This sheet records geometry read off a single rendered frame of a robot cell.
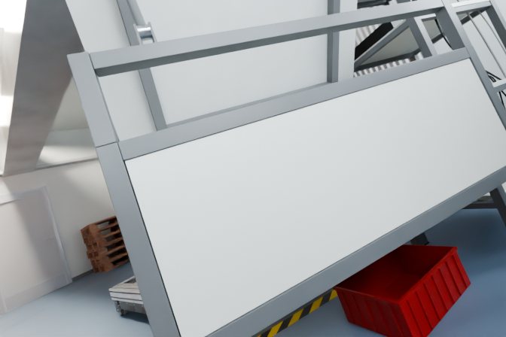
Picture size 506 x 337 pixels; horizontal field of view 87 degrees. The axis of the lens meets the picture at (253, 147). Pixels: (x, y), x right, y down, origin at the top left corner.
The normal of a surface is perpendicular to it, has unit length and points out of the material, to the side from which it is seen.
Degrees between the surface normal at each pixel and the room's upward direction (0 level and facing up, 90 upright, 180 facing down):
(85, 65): 90
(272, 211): 90
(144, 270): 90
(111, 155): 90
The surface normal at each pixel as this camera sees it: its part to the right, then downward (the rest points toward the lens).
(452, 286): 0.44, -0.27
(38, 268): 0.66, -0.33
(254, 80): 0.44, 0.36
